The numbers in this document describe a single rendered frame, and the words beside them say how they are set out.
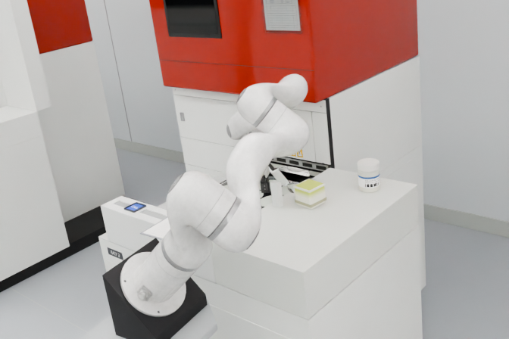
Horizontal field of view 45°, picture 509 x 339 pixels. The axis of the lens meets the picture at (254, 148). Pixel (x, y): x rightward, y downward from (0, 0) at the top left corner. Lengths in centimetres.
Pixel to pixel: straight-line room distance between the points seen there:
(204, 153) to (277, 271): 111
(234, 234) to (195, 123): 132
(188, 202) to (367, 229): 65
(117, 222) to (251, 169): 81
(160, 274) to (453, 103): 241
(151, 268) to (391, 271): 81
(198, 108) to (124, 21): 284
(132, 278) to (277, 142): 53
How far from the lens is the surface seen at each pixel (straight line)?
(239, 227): 143
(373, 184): 205
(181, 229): 149
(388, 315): 212
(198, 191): 142
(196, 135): 272
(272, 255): 174
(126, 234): 221
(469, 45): 355
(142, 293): 168
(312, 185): 198
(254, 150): 158
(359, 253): 186
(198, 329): 175
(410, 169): 282
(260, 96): 171
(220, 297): 195
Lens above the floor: 182
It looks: 20 degrees down
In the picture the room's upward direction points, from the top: 7 degrees counter-clockwise
